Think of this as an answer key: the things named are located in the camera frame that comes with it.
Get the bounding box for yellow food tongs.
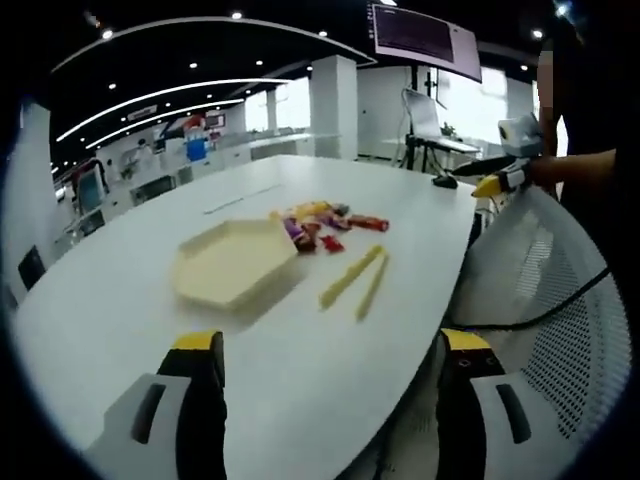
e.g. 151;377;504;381
318;243;391;322

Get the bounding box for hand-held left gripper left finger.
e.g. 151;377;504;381
84;329;229;480

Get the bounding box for person's dark clothed body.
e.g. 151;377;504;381
538;19;640;236

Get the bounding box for white pillar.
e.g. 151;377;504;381
309;54;360;161

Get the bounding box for black tripod stand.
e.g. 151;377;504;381
398;133;437;174

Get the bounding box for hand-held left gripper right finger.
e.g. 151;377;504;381
434;327;576;480

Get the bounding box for white mesh chair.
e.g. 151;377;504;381
448;188;632;454

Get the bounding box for open laptop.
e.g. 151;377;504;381
402;88;482;154

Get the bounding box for teal backed chair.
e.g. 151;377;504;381
73;158;110;212

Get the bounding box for pile of colourful food packets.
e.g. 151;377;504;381
269;199;392;257

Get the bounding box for large hanging monitor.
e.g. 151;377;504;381
371;1;484;85

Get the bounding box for black cable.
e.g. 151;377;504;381
449;266;612;332

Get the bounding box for blue and red figure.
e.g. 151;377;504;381
181;114;212;163

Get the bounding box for beige hexagonal container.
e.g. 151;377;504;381
173;216;300;314

